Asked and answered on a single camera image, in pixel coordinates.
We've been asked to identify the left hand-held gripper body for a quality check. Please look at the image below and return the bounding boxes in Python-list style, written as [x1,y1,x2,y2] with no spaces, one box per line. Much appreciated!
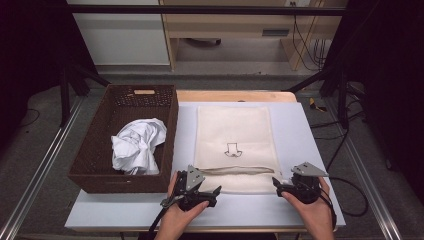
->
[160,164,218,213]

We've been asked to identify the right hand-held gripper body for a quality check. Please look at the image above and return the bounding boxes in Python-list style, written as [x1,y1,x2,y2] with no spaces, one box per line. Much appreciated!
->
[279,161,330,205]

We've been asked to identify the white shirt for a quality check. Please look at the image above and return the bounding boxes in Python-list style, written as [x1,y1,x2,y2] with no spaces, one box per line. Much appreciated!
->
[110,117,168,177]

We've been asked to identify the brown woven basket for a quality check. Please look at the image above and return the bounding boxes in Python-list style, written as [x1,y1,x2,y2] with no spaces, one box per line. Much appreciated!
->
[67,83,179,195]

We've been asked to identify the person's right hand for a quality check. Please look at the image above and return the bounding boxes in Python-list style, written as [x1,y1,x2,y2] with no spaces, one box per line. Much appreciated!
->
[281,176,336,236]

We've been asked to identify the yellow and black tool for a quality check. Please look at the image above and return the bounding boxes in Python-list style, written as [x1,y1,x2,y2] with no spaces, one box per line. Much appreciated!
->
[308,97,328,113]

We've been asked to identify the black metal stand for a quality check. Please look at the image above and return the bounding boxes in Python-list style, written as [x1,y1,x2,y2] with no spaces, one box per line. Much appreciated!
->
[59,61,112,128]
[286,61,352,130]

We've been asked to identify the black curtain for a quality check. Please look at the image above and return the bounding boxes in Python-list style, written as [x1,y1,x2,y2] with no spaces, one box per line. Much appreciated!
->
[0,0,98,149]
[324,0,424,203]

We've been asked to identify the white cabinet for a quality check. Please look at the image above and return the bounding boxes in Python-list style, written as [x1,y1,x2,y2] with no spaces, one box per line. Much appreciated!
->
[65,0,171,66]

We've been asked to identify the black horizontal bar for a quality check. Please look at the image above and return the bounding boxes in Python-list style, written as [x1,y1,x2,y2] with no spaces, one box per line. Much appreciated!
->
[68,4,346,17]

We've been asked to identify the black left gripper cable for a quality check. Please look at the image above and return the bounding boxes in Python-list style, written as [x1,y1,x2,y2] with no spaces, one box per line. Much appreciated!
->
[146,205,169,240]

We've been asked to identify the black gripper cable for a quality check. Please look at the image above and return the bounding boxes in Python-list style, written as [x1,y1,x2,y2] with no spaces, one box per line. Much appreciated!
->
[146,205,169,240]
[320,176,370,231]

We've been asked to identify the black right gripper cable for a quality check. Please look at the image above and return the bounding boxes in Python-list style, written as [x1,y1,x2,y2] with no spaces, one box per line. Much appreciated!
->
[320,176,370,231]

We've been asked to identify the aluminium rail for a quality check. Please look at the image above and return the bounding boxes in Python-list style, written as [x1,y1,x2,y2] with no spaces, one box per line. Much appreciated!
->
[323,98,405,240]
[0,95,85,240]

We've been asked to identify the black hanging cables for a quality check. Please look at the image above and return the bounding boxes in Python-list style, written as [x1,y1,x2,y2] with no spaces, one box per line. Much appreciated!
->
[290,0,327,72]

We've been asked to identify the thin black floor cable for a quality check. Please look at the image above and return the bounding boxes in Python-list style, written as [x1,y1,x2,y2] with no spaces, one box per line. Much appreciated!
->
[19,107,41,128]

